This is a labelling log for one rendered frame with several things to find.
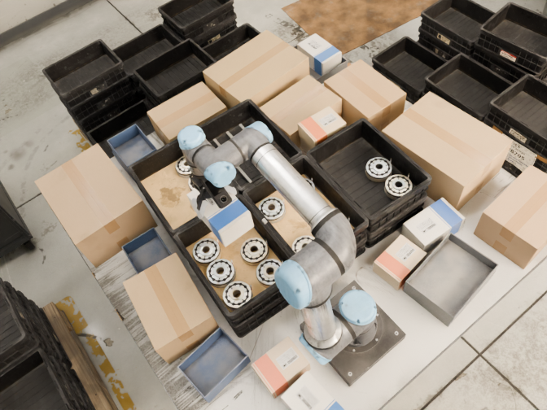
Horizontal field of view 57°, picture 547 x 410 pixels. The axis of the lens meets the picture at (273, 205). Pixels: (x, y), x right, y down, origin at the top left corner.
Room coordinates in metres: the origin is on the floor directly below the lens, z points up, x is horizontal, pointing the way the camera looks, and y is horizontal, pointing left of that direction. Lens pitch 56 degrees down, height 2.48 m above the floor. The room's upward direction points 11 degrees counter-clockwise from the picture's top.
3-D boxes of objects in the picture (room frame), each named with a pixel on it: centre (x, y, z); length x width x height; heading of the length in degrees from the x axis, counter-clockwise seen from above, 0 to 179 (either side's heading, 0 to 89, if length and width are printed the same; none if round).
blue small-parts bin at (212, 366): (0.55, 0.31, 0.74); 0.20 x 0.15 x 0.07; 125
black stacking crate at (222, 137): (1.36, 0.06, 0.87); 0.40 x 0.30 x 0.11; 25
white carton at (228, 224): (0.95, 0.18, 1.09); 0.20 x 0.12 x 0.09; 29
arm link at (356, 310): (0.57, -0.19, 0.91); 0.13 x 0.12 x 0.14; 119
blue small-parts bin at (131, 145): (1.55, 0.57, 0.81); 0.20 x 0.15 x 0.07; 28
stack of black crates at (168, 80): (2.32, 0.40, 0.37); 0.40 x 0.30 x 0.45; 118
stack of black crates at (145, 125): (2.12, 0.75, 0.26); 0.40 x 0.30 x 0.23; 118
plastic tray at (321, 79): (1.99, -0.35, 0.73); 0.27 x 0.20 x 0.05; 27
